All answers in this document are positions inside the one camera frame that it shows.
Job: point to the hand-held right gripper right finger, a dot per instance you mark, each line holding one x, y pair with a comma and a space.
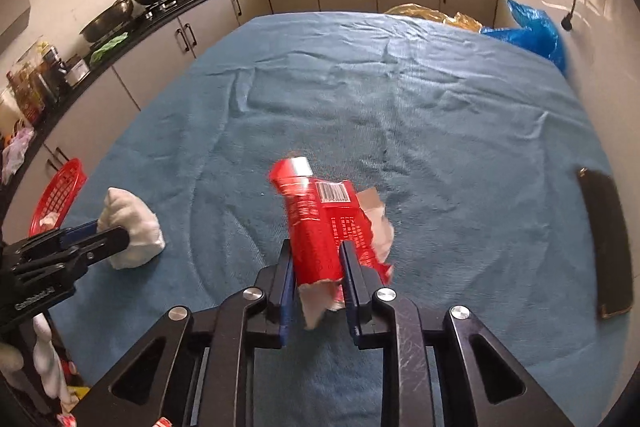
350, 297

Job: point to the dark glass bottle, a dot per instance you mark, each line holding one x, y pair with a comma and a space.
59, 74

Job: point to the blue tablecloth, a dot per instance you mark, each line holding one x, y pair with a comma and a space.
400, 107

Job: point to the person's left hand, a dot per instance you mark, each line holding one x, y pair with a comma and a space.
47, 357

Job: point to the green cloth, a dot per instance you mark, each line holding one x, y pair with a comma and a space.
107, 48

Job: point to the gas stove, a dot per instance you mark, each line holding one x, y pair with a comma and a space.
172, 2

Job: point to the dark soy sauce bottle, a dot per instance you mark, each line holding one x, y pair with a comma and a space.
46, 82

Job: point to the red torn wrapper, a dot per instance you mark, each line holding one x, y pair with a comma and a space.
320, 227

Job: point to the yellow plastic bag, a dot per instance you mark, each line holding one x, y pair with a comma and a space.
425, 13

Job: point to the small white container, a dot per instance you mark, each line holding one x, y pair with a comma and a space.
76, 72

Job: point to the red plastic basket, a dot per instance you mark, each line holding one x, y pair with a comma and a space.
60, 192

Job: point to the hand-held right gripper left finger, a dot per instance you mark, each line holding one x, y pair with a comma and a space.
287, 307

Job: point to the white tissue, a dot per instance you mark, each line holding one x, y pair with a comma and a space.
135, 222

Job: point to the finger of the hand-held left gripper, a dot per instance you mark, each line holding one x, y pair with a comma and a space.
80, 231
100, 247

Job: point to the blue plastic bag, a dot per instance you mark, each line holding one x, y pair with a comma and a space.
530, 37

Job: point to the red label bottle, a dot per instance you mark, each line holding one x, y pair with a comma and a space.
30, 102

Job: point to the black rectangular case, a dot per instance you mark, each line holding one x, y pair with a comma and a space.
607, 247

